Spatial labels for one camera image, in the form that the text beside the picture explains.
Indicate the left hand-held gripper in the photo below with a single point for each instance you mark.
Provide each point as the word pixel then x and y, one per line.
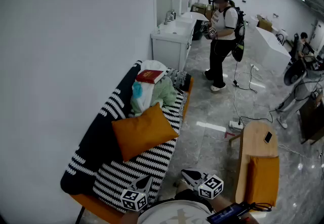
pixel 134 200

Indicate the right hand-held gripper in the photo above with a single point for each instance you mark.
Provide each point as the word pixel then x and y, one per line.
pixel 211 186

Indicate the orange sofa cushion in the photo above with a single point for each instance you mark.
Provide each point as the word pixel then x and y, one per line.
pixel 144 134

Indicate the person's left forearm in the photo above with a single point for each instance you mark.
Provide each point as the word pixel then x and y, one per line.
pixel 129 218

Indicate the person's right forearm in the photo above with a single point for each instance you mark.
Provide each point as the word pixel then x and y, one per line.
pixel 225 202

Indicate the black white patterned blanket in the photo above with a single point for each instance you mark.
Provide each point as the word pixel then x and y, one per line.
pixel 121 174

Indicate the orange seat cushion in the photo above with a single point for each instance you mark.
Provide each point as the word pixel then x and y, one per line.
pixel 263 180

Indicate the person's leg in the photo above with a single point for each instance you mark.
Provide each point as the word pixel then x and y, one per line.
pixel 182 187

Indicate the person's black shorts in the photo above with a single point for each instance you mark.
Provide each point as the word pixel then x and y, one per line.
pixel 187 195

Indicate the person's white shirt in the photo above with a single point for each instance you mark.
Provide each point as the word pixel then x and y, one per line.
pixel 174 214

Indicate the black device with blue screen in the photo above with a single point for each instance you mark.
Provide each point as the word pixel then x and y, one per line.
pixel 225 214

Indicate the white power strip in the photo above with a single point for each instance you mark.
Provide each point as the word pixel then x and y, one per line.
pixel 235 125
pixel 254 67

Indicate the wooden side table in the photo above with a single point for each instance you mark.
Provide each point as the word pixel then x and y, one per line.
pixel 255 142

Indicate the white smartphone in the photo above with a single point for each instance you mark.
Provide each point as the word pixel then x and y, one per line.
pixel 268 137

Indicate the blue disposable cap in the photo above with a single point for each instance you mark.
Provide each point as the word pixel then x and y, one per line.
pixel 136 91

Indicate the grey patterned blanket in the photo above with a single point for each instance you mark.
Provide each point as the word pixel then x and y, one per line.
pixel 177 77

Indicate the red hardcover book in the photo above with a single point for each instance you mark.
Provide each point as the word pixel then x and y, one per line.
pixel 149 76

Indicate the white cloth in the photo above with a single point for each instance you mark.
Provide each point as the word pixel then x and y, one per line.
pixel 153 65

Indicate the white vanity cabinet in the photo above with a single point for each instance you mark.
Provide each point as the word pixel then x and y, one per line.
pixel 169 48

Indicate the dark wooden cabinet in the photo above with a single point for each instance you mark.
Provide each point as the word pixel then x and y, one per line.
pixel 312 121

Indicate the small bottle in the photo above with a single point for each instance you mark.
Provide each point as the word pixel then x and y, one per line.
pixel 158 31

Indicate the chrome faucet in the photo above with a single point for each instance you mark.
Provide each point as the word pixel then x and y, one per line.
pixel 167 17

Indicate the cardboard box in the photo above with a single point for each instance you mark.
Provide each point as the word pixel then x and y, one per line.
pixel 209 12
pixel 264 24
pixel 198 8

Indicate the white door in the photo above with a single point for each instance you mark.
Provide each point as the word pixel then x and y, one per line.
pixel 317 33

